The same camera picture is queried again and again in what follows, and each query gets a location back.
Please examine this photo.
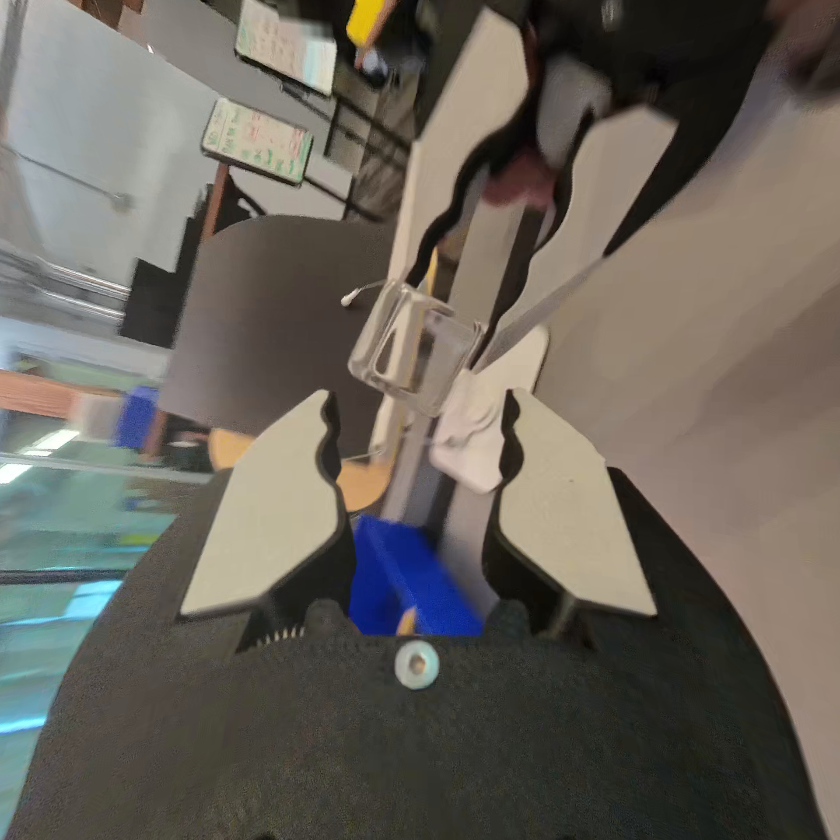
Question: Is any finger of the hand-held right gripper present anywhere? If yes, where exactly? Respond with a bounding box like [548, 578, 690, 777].
[392, 11, 530, 292]
[476, 63, 678, 366]

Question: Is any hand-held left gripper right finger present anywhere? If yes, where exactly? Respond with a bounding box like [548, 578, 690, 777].
[483, 389, 657, 618]

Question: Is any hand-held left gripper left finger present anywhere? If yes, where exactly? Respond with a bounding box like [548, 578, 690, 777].
[180, 390, 358, 620]

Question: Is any blue plastic bin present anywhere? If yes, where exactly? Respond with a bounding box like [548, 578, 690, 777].
[348, 515, 487, 637]

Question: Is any clear acrylic cube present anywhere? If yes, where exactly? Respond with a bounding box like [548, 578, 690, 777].
[348, 280, 487, 418]

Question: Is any white rounded pad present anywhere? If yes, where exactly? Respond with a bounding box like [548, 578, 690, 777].
[431, 322, 550, 493]

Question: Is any whiteboard with green writing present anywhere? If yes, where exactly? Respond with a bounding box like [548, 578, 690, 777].
[201, 96, 316, 187]
[234, 0, 340, 97]

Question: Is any black wood-rimmed board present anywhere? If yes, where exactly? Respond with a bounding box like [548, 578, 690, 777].
[171, 214, 395, 513]

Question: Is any thin wire with white tip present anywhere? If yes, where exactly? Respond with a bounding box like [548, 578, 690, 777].
[340, 279, 392, 309]

